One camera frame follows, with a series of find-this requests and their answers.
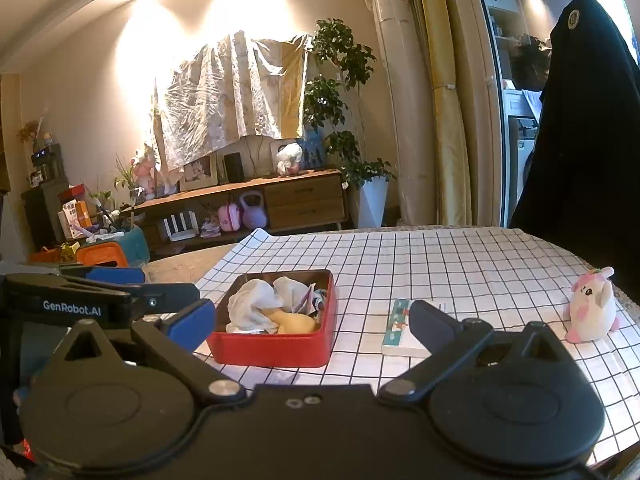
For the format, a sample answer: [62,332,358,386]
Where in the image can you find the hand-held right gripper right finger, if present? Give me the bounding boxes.
[378,300,571,404]

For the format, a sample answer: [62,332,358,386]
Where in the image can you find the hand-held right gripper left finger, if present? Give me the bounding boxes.
[62,299,247,402]

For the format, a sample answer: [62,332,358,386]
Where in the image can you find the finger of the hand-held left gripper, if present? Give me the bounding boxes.
[59,265,146,285]
[129,283,201,317]

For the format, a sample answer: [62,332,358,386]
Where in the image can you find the red metal tin box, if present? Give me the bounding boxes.
[206,269,337,369]

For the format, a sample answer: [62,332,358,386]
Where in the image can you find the yellow plush toy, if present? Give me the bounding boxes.
[263,308,320,335]

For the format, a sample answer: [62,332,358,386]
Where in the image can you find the orange stool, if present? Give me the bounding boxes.
[30,241,132,269]

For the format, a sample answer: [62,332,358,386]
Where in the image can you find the teal stool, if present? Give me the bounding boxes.
[82,225,151,266]

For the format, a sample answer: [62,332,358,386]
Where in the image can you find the white printed carton box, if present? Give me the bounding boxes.
[381,298,447,360]

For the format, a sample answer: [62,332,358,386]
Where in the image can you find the white orange cartons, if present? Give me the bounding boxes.
[57,200,94,240]

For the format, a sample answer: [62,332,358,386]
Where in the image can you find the white router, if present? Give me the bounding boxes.
[159,212,199,242]

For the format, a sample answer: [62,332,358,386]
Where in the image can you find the green plant in vase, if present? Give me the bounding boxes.
[113,152,149,212]

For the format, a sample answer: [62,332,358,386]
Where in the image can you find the black side cabinet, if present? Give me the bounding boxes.
[22,180,69,252]

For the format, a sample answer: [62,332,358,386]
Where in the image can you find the pink doll figure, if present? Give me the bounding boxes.
[132,152,156,199]

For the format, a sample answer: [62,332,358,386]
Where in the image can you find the purple kettlebell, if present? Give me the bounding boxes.
[239,192,269,229]

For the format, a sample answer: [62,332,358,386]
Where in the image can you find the green plant in white pot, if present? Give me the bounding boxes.
[302,19,397,229]

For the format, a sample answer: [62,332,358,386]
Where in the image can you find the black water dispenser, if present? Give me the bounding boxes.
[30,142,64,181]

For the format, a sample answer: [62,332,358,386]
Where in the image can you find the black speaker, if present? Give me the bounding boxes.
[223,152,246,184]

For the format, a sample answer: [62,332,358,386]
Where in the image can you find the white pink plush toy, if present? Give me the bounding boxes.
[564,266,626,344]

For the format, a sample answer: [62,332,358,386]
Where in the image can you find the wooden media cabinet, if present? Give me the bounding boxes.
[120,168,349,257]

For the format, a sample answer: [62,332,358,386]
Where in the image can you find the dried flower vase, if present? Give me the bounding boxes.
[17,105,54,154]

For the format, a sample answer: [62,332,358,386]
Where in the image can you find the beige shell cushion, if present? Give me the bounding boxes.
[242,135,273,179]

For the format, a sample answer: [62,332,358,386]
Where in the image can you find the plush in plastic bag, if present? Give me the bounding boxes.
[277,142,304,177]

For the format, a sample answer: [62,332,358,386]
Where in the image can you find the pale floral hanging sheet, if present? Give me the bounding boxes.
[149,31,312,172]

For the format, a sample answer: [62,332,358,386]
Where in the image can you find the yellow curtain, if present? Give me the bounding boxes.
[412,0,472,227]

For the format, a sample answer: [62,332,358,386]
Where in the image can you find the white standing air conditioner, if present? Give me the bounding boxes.
[364,0,427,227]

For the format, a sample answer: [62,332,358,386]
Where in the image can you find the beige curtain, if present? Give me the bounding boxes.
[440,0,503,227]

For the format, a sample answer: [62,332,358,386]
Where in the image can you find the black draped cloth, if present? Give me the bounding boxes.
[510,0,640,287]

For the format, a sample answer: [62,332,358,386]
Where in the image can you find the large window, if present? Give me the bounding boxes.
[585,0,640,67]

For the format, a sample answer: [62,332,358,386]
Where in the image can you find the wooden photo frame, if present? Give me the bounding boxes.
[179,152,219,192]

